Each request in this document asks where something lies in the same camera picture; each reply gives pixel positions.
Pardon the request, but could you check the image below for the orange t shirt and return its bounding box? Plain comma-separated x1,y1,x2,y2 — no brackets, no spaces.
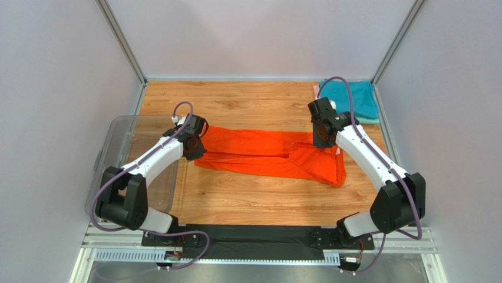
194,127,346,187

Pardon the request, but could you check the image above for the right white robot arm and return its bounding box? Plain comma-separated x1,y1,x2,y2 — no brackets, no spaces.
308,97,426,248

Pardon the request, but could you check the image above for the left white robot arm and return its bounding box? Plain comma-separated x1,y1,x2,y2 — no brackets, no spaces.
92,114,209,234

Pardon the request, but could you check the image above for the mint folded t shirt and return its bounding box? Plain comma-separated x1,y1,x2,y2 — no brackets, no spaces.
355,116,380,124

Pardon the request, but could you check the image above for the pink folded t shirt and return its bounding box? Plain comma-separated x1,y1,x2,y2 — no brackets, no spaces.
313,85,320,99

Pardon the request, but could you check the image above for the teal folded t shirt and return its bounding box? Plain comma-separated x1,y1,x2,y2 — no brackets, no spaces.
319,80,379,119

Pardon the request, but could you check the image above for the clear plastic bin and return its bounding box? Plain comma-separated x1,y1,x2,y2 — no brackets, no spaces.
85,114,186,218

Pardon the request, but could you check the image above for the aluminium frame rail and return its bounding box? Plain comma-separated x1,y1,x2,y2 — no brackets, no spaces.
71,223,447,282

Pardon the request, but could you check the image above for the right aluminium corner post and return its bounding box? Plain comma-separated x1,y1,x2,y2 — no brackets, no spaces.
371,0,427,85

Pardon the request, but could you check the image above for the aluminium corner post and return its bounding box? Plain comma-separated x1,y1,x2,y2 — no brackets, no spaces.
371,0,427,85
95,0,148,86

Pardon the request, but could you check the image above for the left aluminium corner post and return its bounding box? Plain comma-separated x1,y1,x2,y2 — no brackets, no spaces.
95,0,148,86

